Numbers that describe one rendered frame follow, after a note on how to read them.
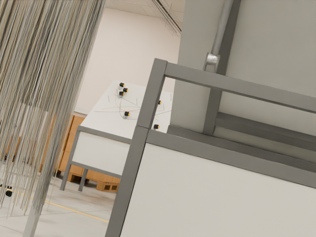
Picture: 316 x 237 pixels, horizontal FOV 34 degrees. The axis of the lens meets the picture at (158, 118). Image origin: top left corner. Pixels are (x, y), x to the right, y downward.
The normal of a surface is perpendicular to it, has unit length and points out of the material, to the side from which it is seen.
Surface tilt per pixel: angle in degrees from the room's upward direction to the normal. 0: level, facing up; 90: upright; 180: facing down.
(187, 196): 90
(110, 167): 90
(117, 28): 90
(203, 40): 135
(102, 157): 90
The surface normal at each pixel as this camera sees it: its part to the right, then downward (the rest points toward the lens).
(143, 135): -0.15, -0.11
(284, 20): -0.29, 0.59
